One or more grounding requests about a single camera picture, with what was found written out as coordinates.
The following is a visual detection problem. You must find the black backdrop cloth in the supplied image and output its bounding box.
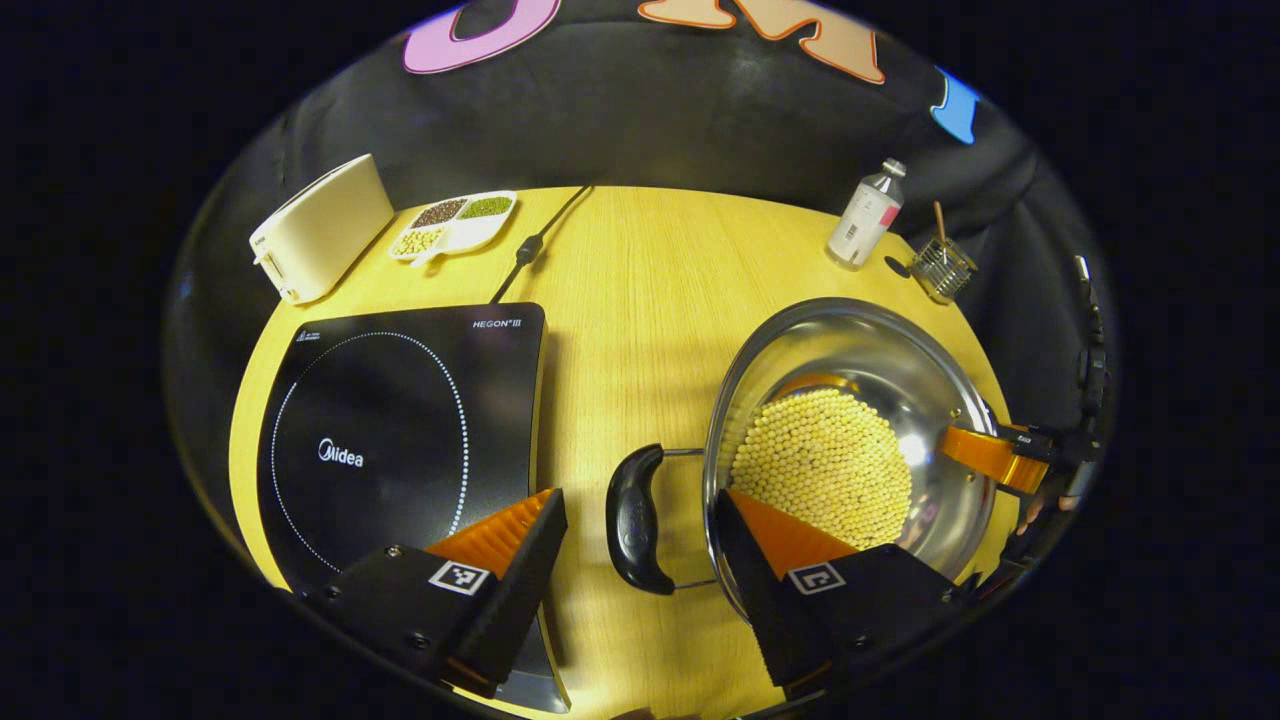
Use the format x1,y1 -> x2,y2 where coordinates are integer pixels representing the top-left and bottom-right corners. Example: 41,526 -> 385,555
165,0 -> 1116,561

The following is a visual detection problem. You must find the black camera stand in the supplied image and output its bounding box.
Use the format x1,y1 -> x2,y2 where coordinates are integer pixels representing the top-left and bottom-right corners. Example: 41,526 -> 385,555
1073,255 -> 1109,421

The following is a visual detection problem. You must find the stainless steel pot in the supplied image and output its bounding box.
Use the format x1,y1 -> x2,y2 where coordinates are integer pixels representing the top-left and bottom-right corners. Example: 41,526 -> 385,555
606,297 -> 1001,626

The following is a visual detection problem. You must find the black power cable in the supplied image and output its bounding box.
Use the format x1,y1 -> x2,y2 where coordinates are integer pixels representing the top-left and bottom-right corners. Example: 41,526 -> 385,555
490,184 -> 594,304

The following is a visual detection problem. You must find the pile of yellow soybeans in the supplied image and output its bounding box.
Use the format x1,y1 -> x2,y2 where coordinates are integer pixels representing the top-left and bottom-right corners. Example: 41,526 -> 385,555
730,388 -> 913,551

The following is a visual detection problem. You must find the wire mesh holder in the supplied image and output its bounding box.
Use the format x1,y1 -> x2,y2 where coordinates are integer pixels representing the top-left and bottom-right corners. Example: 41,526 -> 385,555
910,236 -> 979,306

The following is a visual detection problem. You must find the black induction cooktop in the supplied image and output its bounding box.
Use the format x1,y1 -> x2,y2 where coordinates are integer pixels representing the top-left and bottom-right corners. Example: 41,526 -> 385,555
256,303 -> 571,713

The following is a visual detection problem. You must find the white divided bean dish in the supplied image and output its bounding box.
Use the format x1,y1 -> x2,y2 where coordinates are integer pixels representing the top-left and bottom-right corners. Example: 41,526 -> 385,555
388,190 -> 519,268

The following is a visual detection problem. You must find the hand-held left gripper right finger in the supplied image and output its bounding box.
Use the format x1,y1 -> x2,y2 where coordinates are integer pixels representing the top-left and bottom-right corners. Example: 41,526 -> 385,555
713,488 -> 976,701

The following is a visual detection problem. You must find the clear labelled bottle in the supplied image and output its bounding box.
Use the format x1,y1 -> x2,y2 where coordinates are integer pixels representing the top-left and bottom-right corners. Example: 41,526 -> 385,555
826,158 -> 908,272

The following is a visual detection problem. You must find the white toaster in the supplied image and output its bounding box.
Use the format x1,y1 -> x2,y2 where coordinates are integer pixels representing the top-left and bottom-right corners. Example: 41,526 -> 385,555
249,153 -> 396,305

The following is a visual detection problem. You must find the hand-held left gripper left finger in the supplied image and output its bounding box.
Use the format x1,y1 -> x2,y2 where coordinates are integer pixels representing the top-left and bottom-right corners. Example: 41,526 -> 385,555
300,488 -> 569,699

